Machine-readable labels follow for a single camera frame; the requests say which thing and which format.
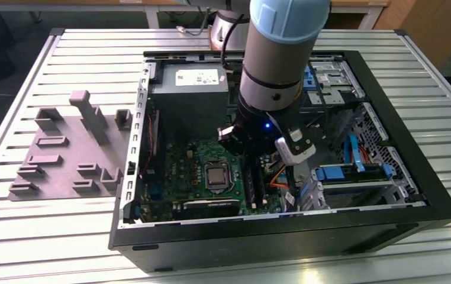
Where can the grey metal drive cage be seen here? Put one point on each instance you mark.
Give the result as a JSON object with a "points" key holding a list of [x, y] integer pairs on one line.
{"points": [[334, 96]]}

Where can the wooden cabinet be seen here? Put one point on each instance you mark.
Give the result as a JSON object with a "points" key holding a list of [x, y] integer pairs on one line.
{"points": [[438, 29]]}

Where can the hard disk in blue carrier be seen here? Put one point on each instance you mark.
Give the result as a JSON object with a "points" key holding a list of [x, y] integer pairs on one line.
{"points": [[330, 173]]}

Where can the black graphics card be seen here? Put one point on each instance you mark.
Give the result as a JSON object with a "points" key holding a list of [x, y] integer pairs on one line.
{"points": [[210, 207]]}

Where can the green motherboard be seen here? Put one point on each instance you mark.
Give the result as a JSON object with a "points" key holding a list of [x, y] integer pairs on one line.
{"points": [[182, 154]]}

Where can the grey Dell power supply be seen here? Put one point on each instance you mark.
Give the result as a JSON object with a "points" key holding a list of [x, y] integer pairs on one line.
{"points": [[194, 118]]}

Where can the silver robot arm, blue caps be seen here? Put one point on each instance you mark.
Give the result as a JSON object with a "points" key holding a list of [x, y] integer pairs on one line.
{"points": [[280, 59]]}

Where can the black open PC case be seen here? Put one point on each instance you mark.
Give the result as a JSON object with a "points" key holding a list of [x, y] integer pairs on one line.
{"points": [[248, 245]]}

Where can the blue disk carrier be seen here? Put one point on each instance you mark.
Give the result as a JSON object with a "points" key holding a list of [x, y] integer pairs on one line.
{"points": [[310, 81]]}

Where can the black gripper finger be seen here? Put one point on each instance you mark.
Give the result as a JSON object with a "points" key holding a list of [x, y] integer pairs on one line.
{"points": [[300, 146]]}

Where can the white-framed wooden desk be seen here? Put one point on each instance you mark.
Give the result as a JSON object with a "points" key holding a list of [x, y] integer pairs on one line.
{"points": [[375, 17]]}

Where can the silver CPU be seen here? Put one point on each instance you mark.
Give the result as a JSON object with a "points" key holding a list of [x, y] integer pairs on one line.
{"points": [[216, 175]]}

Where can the CPU socket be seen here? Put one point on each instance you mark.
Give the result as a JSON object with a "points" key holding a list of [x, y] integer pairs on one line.
{"points": [[218, 164]]}

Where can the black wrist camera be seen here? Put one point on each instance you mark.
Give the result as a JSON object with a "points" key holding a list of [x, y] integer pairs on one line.
{"points": [[228, 139]]}

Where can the grey plastic parts rack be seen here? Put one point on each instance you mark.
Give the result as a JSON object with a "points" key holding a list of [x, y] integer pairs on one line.
{"points": [[71, 154]]}

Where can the blue port connector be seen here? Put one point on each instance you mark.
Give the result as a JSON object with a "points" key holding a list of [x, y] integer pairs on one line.
{"points": [[135, 211]]}

